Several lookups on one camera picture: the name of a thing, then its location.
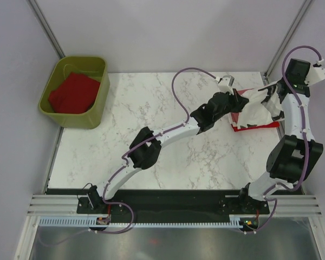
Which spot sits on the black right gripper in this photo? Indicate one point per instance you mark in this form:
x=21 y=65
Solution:
x=279 y=83

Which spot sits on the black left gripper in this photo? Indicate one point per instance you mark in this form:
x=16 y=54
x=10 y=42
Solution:
x=238 y=101

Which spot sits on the white printed t-shirt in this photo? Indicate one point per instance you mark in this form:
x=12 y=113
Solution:
x=268 y=107

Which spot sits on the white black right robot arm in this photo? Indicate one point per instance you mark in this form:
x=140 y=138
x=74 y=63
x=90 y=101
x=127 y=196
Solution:
x=296 y=154

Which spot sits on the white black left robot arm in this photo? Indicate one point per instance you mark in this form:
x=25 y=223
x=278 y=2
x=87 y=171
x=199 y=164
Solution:
x=144 y=151

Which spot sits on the pink folded t-shirt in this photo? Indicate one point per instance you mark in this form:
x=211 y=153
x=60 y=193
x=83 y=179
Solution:
x=245 y=116

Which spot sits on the red folded t-shirt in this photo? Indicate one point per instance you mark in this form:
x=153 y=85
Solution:
x=271 y=125

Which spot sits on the olive green plastic bin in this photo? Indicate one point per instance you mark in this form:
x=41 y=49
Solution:
x=92 y=66

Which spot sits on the dark red t-shirt in bin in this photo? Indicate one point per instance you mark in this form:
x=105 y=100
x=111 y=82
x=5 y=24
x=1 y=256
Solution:
x=75 y=95

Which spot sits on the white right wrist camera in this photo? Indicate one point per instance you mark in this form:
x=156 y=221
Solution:
x=316 y=73

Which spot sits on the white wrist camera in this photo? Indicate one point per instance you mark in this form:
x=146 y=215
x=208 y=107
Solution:
x=316 y=73
x=225 y=84

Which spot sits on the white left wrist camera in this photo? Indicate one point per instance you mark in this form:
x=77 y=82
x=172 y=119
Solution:
x=225 y=84

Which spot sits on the right aluminium frame post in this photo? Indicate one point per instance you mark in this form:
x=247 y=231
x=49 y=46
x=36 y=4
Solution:
x=298 y=19

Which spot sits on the aluminium frame post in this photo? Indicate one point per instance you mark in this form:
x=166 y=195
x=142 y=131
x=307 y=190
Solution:
x=46 y=27
x=298 y=19

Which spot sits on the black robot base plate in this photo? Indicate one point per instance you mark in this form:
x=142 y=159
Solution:
x=175 y=206

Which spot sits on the left aluminium frame post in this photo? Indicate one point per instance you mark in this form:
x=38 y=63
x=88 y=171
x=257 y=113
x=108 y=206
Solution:
x=46 y=27

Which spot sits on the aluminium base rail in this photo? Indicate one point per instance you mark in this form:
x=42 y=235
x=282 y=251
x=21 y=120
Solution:
x=40 y=206

